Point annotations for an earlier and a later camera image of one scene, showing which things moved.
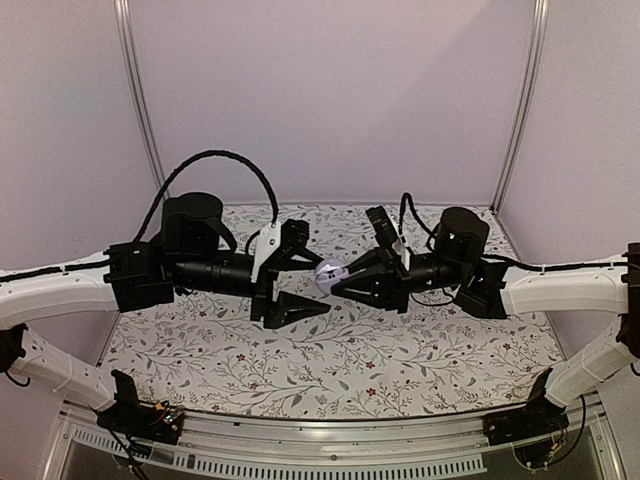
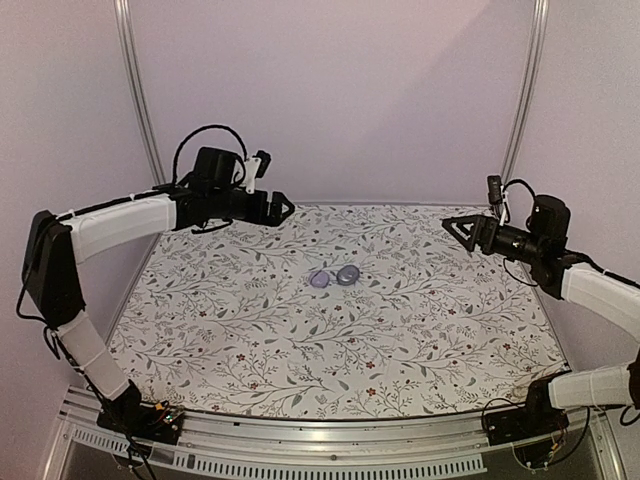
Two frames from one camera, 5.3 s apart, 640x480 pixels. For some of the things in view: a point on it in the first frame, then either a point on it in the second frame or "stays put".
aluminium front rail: [371, 447] stays put
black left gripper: [263, 303] -> [260, 216]
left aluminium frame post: [129, 51] stays put
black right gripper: [389, 291] -> [485, 226]
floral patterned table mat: [206, 355] stays put
